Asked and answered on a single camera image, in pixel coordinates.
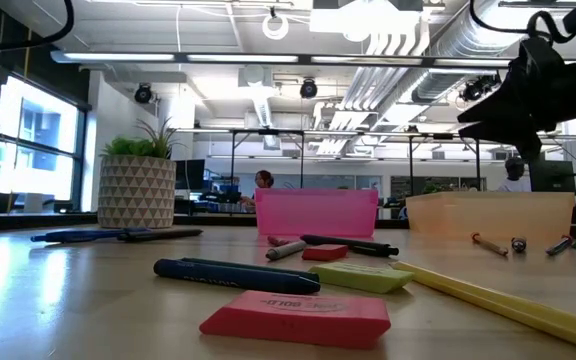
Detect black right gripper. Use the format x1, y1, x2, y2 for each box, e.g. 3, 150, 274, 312
457, 37, 567, 161

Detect tan pencil red eraser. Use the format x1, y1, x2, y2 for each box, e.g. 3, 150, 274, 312
470, 231, 510, 258

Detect cluster of markers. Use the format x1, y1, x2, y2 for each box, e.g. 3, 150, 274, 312
545, 234, 575, 257

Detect yellow pencil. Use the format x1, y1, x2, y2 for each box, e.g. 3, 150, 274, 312
390, 260, 576, 357

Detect black pen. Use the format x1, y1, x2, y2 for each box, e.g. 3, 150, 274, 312
299, 233, 401, 259
116, 228, 204, 244

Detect lime green eraser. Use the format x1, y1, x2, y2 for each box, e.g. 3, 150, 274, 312
308, 261, 416, 295

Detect small red eraser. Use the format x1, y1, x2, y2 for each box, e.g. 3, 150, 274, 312
301, 243, 350, 262

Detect grey crayon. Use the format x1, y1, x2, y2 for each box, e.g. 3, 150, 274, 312
265, 239, 309, 262

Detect dark green crayon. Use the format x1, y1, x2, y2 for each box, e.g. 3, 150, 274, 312
180, 256, 321, 282

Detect large pink eraser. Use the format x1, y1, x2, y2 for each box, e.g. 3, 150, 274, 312
198, 290, 393, 350

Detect navy blue crayon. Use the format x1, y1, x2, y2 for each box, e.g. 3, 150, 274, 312
153, 257, 322, 296

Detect black track light cluster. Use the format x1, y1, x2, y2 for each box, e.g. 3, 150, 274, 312
459, 72, 503, 103

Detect person in light top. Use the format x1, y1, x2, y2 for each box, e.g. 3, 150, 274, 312
496, 156, 533, 194

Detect black computer monitor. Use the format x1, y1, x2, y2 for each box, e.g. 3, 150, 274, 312
528, 159, 576, 195
174, 158, 207, 191

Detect orange translucent plastic bin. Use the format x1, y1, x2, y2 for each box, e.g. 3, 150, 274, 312
405, 191, 576, 242

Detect white ceiling unit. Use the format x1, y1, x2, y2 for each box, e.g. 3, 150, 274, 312
309, 0, 433, 57

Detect round black ceiling spotlight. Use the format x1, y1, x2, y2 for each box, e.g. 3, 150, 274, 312
299, 77, 319, 100
133, 82, 154, 105

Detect pink translucent plastic bin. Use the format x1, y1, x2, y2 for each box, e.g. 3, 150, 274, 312
254, 187, 380, 239

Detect seated person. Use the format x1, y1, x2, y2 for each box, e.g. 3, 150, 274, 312
240, 169, 276, 207

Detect potted plant triangle-patterned pot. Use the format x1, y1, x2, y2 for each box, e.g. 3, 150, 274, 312
97, 117, 178, 230

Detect large window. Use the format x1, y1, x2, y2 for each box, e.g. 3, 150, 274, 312
0, 74, 89, 214

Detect silver ventilation duct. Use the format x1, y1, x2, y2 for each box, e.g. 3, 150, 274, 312
410, 0, 524, 105

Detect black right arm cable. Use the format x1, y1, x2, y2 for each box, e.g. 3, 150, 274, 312
469, 0, 576, 46

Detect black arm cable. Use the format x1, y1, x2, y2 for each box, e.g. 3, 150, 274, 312
469, 0, 576, 46
0, 0, 76, 52

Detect black background rig frame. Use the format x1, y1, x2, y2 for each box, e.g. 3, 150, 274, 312
407, 132, 483, 192
230, 128, 305, 190

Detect white coiled cable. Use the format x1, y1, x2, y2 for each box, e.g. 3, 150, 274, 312
261, 12, 290, 41

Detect black overhead light rail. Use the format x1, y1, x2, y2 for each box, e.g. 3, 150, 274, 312
50, 48, 576, 70

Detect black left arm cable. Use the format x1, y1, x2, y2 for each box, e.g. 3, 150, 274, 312
0, 0, 76, 52

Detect black aluminium rig frame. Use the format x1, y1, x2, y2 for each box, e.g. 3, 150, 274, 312
0, 212, 576, 242

